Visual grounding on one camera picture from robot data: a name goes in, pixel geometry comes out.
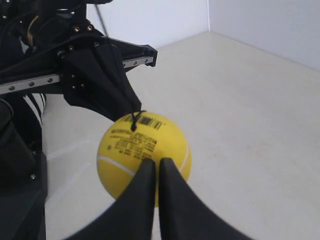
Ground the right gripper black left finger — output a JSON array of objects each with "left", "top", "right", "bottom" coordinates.
[{"left": 67, "top": 158, "right": 156, "bottom": 240}]

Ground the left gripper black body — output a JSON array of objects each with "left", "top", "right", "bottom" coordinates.
[{"left": 0, "top": 0, "right": 158, "bottom": 97}]

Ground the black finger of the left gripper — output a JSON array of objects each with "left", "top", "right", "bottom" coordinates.
[
  {"left": 94, "top": 44, "right": 142, "bottom": 118},
  {"left": 62, "top": 47, "right": 121, "bottom": 121}
]

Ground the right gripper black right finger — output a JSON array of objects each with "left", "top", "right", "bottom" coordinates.
[{"left": 158, "top": 158, "right": 251, "bottom": 240}]

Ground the yellow tennis ball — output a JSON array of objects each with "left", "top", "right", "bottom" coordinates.
[{"left": 96, "top": 111, "right": 192, "bottom": 199}]

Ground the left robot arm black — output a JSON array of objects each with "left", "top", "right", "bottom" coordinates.
[{"left": 0, "top": 0, "right": 158, "bottom": 240}]

